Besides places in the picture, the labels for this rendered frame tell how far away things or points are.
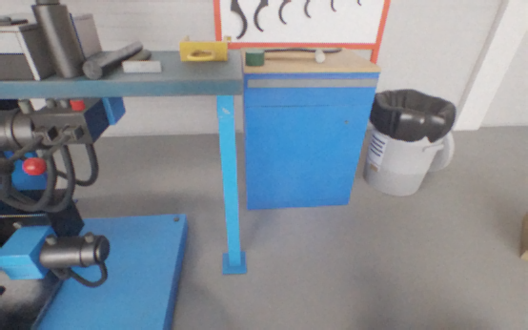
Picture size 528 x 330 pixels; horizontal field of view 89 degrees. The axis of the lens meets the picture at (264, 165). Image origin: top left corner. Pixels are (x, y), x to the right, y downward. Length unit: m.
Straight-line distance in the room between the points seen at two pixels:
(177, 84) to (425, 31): 2.63
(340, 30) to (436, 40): 0.96
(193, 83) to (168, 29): 1.87
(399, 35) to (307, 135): 1.67
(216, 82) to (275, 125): 0.80
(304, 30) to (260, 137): 1.32
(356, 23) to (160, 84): 2.19
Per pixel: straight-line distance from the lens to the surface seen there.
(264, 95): 1.47
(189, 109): 2.80
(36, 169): 0.67
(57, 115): 0.81
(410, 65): 3.14
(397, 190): 2.21
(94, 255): 1.13
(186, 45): 1.00
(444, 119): 1.97
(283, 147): 1.61
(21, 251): 1.19
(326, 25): 2.67
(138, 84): 0.83
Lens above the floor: 1.27
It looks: 33 degrees down
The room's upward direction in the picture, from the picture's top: 1 degrees clockwise
